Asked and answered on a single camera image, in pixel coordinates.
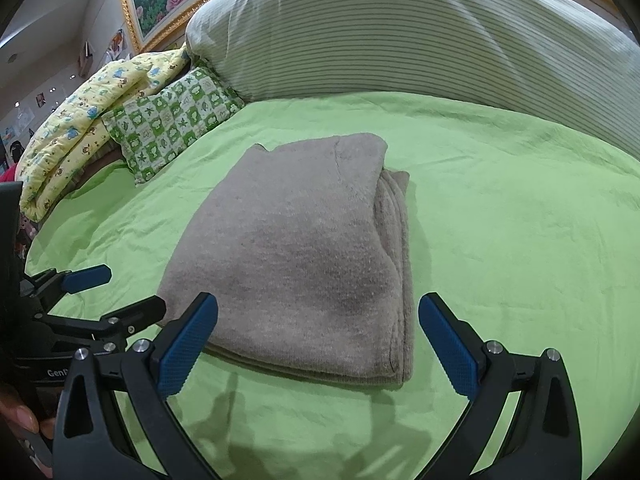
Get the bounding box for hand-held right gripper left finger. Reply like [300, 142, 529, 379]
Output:
[52, 292, 221, 480]

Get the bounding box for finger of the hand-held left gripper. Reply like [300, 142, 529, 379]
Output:
[34, 295, 167, 354]
[30, 263, 112, 312]

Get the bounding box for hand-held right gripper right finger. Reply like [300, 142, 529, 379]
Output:
[417, 292, 583, 480]

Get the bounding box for beige knit sweater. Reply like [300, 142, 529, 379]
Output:
[156, 132, 417, 389]

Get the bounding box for person's left hand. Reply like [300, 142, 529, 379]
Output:
[0, 384, 57, 443]

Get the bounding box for light green bed sheet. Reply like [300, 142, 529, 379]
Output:
[24, 91, 640, 480]

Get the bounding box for yellow printed quilt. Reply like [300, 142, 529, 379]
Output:
[14, 47, 193, 222]

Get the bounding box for green checked print pillow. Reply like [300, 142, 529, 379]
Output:
[101, 66, 247, 188]

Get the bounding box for striped grey headboard cushion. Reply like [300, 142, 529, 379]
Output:
[185, 0, 640, 147]

